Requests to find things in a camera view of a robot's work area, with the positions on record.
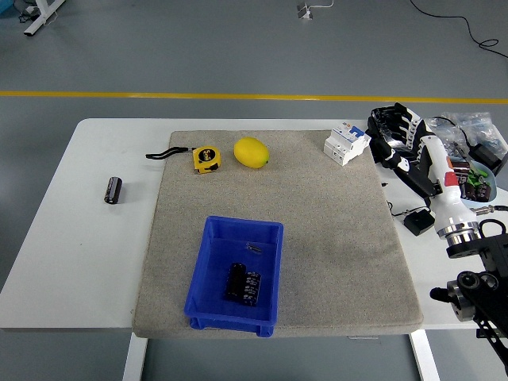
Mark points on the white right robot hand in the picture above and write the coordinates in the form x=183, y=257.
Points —
x=446, y=198

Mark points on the black cylindrical battery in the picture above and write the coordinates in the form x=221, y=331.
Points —
x=252, y=289
x=113, y=190

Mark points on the dark brown cylindrical battery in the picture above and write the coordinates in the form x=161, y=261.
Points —
x=235, y=279

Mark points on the small black adapter box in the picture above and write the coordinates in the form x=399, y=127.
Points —
x=417, y=223

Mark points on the blue plastic box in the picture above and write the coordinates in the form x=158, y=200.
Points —
x=210, y=254

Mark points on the dark brown capacitor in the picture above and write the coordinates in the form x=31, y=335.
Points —
x=483, y=191
x=469, y=192

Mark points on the large brown capacitor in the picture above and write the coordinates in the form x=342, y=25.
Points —
x=462, y=166

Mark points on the light blue bowl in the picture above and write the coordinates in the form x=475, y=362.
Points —
x=482, y=203

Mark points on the green plastic parts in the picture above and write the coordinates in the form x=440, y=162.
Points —
x=476, y=178

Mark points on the clear bag of nuts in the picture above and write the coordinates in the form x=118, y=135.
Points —
x=452, y=145

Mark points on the black power adapter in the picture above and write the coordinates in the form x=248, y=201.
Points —
x=486, y=155

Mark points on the clear bag of blue parts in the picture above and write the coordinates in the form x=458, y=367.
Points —
x=482, y=127

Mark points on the black wrapped pack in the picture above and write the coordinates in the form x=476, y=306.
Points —
x=377, y=123

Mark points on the white circuit breaker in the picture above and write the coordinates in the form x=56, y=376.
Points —
x=345, y=145

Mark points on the grey-brown mat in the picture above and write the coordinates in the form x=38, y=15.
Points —
x=297, y=190

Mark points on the white table leg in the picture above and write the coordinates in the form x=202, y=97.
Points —
x=134, y=357
x=425, y=357

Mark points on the small dark metal clip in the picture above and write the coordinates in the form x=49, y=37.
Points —
x=254, y=247

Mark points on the yellow lemon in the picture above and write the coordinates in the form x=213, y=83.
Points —
x=251, y=152

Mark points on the white floor socket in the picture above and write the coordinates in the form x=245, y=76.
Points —
x=305, y=11

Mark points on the yellow tape measure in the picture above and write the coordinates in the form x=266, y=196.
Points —
x=206, y=159

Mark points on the white stand foot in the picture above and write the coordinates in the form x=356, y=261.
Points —
x=39, y=20

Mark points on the blue object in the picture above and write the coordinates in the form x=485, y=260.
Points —
x=6, y=6

